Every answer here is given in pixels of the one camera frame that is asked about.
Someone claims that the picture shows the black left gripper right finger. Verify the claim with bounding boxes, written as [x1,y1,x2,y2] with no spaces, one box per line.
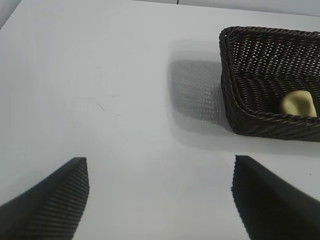
[230,154,320,240]

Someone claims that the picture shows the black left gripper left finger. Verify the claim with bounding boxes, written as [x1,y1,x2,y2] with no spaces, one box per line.
[0,156,90,240]

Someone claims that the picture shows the pale yellow egg yolk pastry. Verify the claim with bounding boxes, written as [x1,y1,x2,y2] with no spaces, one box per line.
[279,90,318,118]

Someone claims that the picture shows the dark brown wicker basket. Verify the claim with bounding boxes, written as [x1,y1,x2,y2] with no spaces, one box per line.
[218,26,320,143]

